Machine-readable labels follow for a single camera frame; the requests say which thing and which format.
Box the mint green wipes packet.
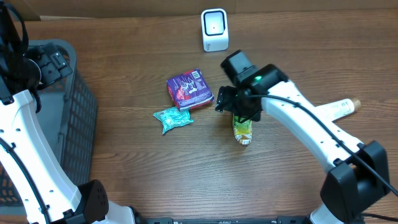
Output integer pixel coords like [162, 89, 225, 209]
[153, 107, 193, 134]

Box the grey plastic mesh basket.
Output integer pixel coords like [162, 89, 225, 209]
[0, 39, 98, 215]

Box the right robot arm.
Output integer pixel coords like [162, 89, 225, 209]
[215, 50, 396, 223]

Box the white packet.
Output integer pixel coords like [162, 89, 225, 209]
[316, 98, 361, 121]

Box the white barcode scanner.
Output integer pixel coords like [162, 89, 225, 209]
[201, 8, 229, 52]

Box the purple sanitary pad pack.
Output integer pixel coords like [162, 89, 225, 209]
[166, 68, 215, 111]

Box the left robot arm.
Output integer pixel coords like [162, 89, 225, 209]
[1, 2, 142, 223]

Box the yellow green snack packet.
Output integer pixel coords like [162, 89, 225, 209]
[233, 115, 252, 146]

